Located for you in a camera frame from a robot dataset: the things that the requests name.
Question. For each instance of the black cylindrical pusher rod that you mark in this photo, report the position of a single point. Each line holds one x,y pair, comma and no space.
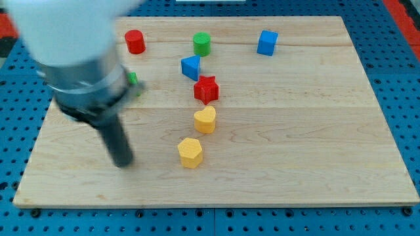
113,135

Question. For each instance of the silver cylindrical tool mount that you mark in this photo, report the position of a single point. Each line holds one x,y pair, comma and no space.
93,91

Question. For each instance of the green star block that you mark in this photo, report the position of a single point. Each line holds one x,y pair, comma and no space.
133,78

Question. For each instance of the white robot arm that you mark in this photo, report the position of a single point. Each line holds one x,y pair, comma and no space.
73,43

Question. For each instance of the yellow heart block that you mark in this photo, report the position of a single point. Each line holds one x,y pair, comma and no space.
205,120

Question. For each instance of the red star block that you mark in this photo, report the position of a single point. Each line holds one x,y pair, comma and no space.
206,89

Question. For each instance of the red cylinder block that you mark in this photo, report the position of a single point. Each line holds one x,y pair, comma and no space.
135,41

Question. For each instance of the yellow hexagon block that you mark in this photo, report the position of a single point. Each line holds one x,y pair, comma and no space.
190,152

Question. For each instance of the blue triangle block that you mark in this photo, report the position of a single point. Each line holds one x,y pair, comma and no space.
190,67

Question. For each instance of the wooden board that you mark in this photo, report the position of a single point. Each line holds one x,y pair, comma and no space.
301,128

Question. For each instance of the green cylinder block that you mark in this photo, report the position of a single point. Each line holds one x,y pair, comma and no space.
201,43

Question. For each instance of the blue cube block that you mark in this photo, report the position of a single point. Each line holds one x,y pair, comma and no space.
267,42

